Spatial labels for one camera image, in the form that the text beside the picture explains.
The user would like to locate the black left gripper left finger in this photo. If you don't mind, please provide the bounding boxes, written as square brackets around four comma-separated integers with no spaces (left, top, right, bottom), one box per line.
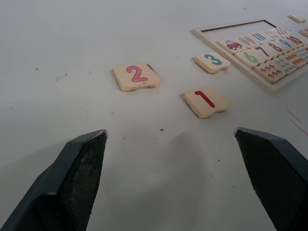
[0,129,108,231]

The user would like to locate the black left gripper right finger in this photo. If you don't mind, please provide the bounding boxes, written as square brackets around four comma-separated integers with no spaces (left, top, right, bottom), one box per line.
[234,127,308,231]

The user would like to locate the wooden tile red number 1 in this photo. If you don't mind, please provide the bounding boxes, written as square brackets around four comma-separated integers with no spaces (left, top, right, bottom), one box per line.
[182,86,230,119]

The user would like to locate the wooden tile pink number 2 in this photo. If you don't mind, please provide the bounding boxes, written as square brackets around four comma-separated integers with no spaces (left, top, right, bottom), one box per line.
[113,63,162,92]

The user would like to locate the wooden tile green number 6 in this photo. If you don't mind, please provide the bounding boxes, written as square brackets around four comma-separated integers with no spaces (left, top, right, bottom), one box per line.
[234,49,267,69]

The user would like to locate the wooden tile purple number 7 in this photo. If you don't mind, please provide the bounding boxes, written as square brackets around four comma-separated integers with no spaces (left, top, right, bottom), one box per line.
[252,44,277,62]

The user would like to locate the wooden tile blue number 3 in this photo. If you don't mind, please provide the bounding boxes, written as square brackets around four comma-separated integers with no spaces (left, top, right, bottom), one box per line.
[194,52,231,75]

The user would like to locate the wooden tile blue number 9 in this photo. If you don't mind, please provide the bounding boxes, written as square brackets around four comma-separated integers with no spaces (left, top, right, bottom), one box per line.
[276,37,298,51]

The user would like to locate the wooden tile red number 10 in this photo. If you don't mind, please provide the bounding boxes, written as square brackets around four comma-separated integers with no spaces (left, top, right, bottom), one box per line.
[286,35,308,48]

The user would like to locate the wooden number puzzle board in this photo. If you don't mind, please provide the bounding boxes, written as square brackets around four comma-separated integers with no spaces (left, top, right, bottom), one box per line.
[192,19,308,94]

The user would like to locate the wooden tile yellow number 4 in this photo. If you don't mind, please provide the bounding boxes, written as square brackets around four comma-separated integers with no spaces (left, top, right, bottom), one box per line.
[288,14,307,24]

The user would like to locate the wooden tile six red pictures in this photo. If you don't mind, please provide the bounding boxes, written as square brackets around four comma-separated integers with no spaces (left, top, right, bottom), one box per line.
[252,60,287,84]

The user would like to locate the wooden tile seven blue pictures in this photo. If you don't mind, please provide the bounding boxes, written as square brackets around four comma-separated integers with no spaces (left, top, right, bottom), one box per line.
[273,55,300,73]

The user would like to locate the wooden tile eight orange pictures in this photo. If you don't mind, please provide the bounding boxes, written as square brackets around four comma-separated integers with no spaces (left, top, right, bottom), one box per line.
[285,51,308,67]

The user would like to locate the wooden tile nine blue pictures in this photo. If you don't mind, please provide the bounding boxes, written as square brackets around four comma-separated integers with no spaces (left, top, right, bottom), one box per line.
[295,47,308,61]

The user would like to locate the wooden tile two ice lollies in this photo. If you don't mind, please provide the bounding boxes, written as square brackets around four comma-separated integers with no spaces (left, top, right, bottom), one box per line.
[237,35,262,49]

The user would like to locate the wooden tile red car picture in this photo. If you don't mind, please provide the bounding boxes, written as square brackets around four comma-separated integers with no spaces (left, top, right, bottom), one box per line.
[217,38,251,55]

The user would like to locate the wooden tile four small pictures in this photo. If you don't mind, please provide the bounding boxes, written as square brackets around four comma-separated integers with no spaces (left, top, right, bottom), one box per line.
[262,28,282,41]

